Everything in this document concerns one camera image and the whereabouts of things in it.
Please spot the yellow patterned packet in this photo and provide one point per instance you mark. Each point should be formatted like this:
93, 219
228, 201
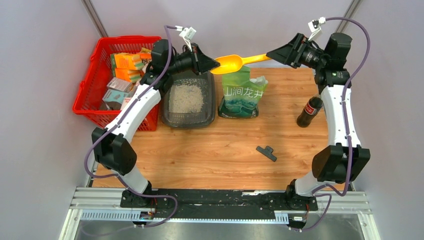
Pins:
145, 54

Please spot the aluminium frame rail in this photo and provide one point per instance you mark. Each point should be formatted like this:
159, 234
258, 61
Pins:
103, 204

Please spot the yellow plastic scoop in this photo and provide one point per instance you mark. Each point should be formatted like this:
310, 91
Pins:
233, 63

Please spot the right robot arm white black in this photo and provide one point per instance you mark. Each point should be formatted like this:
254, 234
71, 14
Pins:
344, 157

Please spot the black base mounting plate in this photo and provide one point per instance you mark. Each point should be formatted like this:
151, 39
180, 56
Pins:
217, 204

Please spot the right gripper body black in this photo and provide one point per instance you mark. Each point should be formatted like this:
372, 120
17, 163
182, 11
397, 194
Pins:
307, 55

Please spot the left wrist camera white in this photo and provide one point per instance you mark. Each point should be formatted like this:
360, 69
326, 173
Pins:
187, 34

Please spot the orange sponge pack lower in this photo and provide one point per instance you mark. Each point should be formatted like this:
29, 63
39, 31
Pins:
128, 75

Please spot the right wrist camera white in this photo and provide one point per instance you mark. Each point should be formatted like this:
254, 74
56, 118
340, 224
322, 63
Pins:
315, 26

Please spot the black bag clip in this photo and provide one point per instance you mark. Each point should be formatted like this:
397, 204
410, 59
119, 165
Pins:
268, 152

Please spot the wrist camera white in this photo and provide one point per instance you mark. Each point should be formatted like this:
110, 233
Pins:
315, 26
187, 34

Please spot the red plastic shopping basket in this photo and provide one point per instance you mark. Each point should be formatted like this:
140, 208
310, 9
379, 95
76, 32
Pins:
88, 101

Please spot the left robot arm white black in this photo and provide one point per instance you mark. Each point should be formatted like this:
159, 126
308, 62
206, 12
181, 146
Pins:
112, 145

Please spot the grey litter box tray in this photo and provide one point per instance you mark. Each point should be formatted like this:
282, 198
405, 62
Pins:
191, 101

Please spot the green litter bag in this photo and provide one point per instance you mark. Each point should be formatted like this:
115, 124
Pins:
241, 94

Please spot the pink grey box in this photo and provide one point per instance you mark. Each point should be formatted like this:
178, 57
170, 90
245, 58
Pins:
121, 85

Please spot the orange sponge pack upper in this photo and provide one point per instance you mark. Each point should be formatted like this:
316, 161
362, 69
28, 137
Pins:
129, 61

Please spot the dark cola bottle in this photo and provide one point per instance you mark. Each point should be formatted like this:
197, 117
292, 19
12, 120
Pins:
310, 110

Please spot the teal grey box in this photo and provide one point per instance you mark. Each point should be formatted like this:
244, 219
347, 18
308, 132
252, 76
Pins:
114, 98

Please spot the orange sponge pack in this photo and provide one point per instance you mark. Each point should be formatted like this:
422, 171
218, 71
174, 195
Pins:
129, 61
128, 75

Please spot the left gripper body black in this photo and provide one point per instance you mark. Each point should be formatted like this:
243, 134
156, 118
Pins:
189, 60

